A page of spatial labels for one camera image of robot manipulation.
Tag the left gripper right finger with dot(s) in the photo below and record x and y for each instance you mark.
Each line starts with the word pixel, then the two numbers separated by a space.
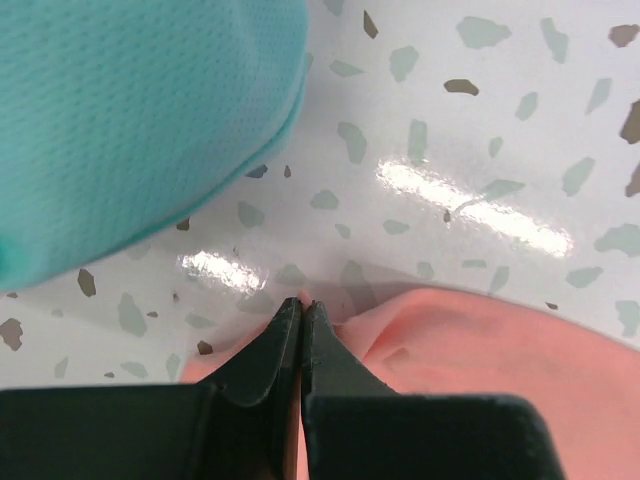
pixel 357 427

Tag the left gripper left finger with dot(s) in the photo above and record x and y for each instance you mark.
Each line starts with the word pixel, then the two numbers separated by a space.
pixel 239 422

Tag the teal t shirt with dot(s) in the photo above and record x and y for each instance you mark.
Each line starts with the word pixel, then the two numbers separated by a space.
pixel 121 118

